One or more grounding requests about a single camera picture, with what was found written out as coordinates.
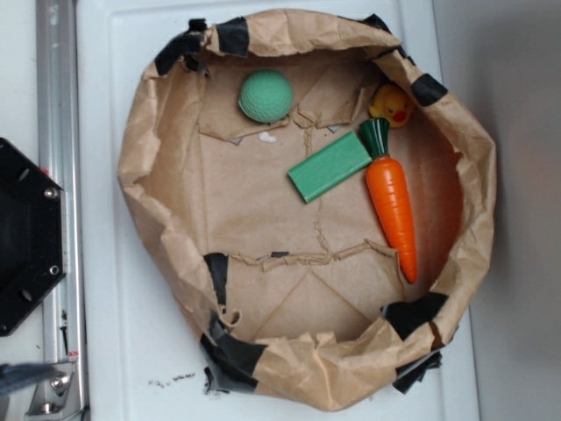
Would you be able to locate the aluminium extrusion rail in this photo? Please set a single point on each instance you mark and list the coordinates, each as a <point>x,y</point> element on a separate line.
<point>65,396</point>

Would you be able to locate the brown paper bag tray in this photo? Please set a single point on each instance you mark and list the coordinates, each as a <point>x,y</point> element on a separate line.
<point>304,301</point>

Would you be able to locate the green rectangular block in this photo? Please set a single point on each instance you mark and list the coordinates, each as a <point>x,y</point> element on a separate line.
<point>327,168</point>

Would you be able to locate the green foam ball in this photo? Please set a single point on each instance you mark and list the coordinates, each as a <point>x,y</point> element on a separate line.
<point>266,96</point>

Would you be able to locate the white tray board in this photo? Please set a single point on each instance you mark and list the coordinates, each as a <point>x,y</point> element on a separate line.
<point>144,361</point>

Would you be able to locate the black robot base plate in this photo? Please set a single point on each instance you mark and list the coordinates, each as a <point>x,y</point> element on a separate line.
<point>32,260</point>

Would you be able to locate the orange toy carrot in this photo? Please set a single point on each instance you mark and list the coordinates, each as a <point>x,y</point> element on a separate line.
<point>388,189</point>

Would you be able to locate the yellow rubber duck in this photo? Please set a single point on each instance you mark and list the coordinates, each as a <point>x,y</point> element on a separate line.
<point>393,104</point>

